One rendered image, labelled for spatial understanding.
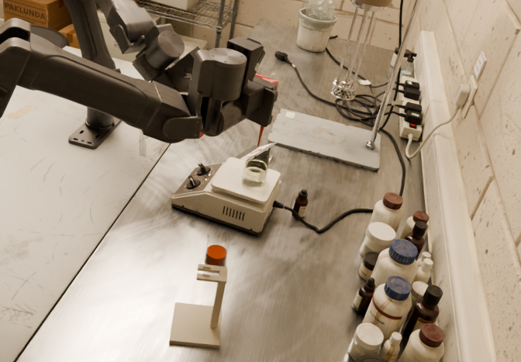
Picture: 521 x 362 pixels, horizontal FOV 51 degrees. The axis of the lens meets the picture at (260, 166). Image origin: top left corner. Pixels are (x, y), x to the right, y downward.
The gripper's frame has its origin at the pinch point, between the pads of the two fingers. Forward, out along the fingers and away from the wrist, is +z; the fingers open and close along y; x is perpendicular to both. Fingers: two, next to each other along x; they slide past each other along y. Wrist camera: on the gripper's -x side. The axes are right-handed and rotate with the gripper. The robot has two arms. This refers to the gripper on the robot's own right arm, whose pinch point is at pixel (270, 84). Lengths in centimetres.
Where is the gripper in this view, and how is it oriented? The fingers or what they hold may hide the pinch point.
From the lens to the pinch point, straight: 99.2
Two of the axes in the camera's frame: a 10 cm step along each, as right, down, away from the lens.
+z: 5.0, -3.8, 7.8
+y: -8.4, -4.2, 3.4
